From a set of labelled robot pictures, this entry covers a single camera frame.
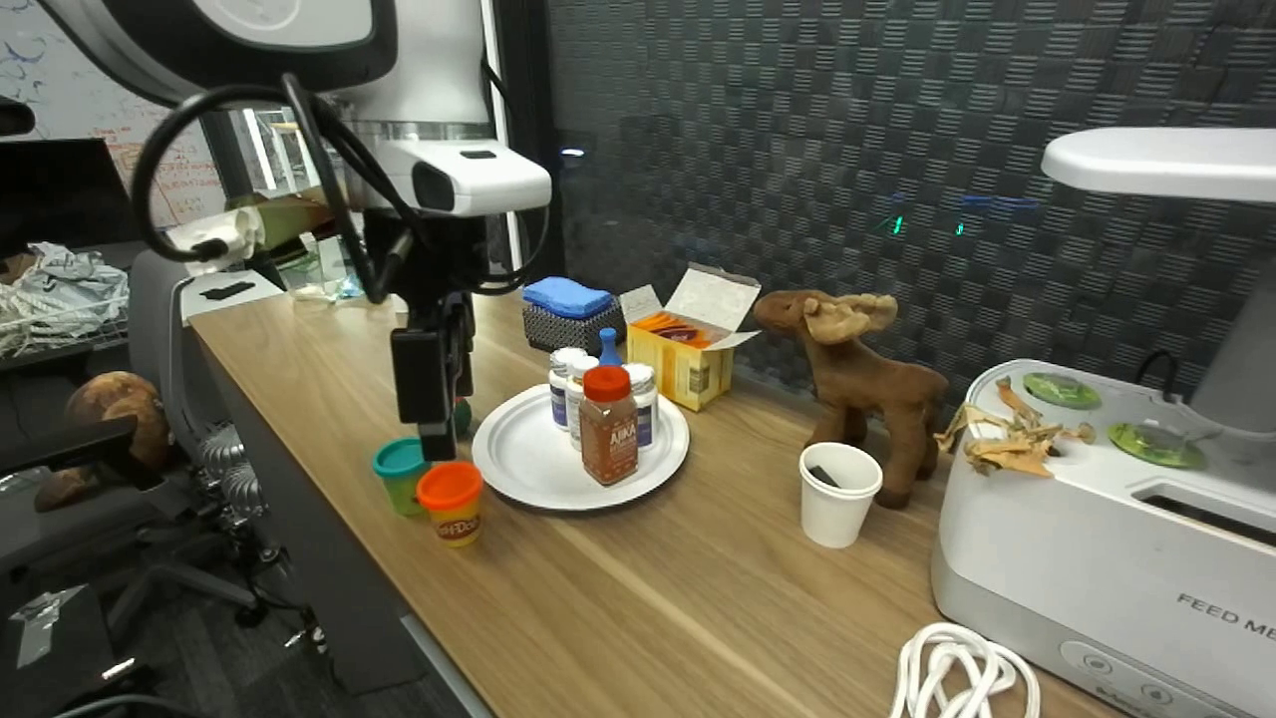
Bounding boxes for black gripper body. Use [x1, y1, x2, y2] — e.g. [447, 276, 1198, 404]
[383, 216, 481, 336]

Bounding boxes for white pill bottle blue label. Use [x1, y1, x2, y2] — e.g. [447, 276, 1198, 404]
[624, 357, 664, 451]
[547, 344, 597, 430]

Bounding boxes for spice jar orange lid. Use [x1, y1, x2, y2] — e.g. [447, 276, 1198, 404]
[577, 362, 641, 489]

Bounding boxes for white paper plate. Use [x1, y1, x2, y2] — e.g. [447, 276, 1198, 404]
[467, 377, 695, 514]

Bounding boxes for teal lid dough tub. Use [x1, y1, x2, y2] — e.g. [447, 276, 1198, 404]
[370, 436, 440, 517]

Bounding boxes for grey woven basket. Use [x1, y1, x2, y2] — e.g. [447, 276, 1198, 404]
[517, 300, 629, 357]

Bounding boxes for clear plastic bag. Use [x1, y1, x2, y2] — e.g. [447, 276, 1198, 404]
[273, 233, 352, 301]

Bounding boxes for orange lid dough tub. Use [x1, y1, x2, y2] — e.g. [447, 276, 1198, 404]
[415, 457, 488, 546]

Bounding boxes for open yellow cardboard box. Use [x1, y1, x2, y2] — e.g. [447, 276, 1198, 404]
[620, 259, 767, 414]

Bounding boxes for grey office chair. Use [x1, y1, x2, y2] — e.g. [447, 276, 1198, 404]
[123, 243, 323, 654]

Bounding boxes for brown plush toy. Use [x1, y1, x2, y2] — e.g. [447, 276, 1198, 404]
[32, 366, 173, 509]

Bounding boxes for crumpled grey cloth pile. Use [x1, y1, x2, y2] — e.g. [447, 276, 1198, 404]
[0, 233, 132, 357]

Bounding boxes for white paper cup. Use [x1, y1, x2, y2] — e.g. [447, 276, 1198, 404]
[792, 437, 888, 555]

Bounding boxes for brown moose plush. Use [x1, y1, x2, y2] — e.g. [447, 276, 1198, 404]
[749, 287, 956, 509]

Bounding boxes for dried brown leaves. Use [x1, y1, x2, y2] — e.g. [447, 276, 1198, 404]
[935, 376, 1101, 482]

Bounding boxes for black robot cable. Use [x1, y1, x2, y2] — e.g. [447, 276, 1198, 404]
[128, 73, 403, 301]

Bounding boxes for white coiled cable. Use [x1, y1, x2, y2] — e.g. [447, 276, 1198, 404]
[887, 616, 1049, 718]

